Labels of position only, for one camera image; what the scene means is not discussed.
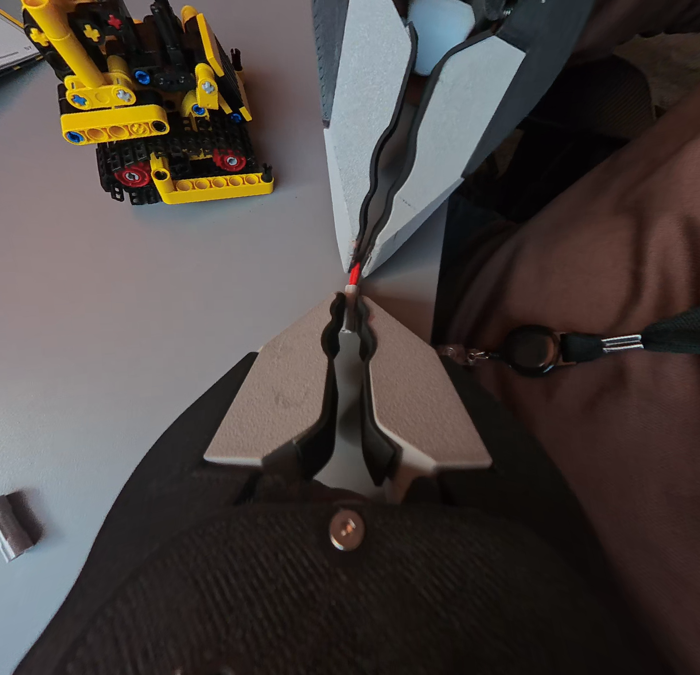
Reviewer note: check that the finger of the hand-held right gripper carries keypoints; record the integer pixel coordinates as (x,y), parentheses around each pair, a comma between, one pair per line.
(470,111)
(366,84)

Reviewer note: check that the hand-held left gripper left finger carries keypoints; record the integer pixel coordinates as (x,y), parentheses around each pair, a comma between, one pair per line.
(273,401)

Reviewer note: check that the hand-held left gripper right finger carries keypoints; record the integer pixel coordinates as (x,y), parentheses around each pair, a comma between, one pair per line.
(421,407)

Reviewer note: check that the grey lego axle connector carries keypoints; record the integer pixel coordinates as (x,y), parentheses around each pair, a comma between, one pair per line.
(351,290)
(19,522)

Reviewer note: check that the red lego axle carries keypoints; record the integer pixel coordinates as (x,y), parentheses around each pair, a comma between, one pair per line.
(355,275)

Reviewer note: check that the yellow black lego vehicle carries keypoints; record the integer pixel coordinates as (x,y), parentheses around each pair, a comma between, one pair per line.
(219,184)

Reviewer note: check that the lego instruction booklet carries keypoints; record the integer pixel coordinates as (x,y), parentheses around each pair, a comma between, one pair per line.
(13,43)

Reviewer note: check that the black badge reel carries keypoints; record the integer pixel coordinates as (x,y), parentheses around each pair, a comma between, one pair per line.
(530,352)

